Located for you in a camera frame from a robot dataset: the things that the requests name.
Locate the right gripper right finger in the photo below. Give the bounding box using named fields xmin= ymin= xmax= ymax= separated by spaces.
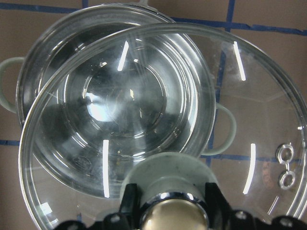
xmin=205 ymin=183 xmax=232 ymax=230

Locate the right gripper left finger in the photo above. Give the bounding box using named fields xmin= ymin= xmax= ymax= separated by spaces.
xmin=119 ymin=183 xmax=144 ymax=230

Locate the glass pot lid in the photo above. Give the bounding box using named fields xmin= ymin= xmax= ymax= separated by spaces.
xmin=19 ymin=23 xmax=307 ymax=230

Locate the pale green cooking pot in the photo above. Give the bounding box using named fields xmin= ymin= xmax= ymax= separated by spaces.
xmin=0 ymin=0 xmax=237 ymax=168

